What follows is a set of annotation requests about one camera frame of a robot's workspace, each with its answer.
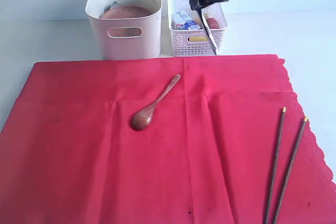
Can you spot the stainless steel cup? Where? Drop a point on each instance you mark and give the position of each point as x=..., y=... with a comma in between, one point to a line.
x=114, y=5

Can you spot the yellow orange fruit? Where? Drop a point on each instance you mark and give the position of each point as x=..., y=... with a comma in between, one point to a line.
x=197, y=39

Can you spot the cream plastic bin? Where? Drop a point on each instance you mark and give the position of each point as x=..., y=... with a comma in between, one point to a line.
x=147, y=45

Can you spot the dark wooden chopstick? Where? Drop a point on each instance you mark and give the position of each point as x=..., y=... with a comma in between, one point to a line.
x=289, y=168
x=274, y=165

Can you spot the brown wooden plate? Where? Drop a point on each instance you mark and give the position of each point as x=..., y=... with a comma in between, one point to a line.
x=124, y=12

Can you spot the blue white milk carton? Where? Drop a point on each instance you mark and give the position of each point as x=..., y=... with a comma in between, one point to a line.
x=182, y=21

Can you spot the wooden spoon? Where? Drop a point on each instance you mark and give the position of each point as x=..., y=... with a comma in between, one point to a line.
x=143, y=118

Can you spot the white perforated plastic basket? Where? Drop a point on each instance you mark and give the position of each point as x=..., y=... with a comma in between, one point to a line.
x=179, y=38

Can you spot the red sausage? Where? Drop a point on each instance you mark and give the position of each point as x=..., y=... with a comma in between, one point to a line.
x=213, y=23

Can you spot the yellow cheese wedge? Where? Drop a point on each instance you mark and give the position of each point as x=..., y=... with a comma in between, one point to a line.
x=198, y=21

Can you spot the silver table knife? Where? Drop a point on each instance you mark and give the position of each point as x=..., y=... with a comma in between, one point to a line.
x=207, y=32

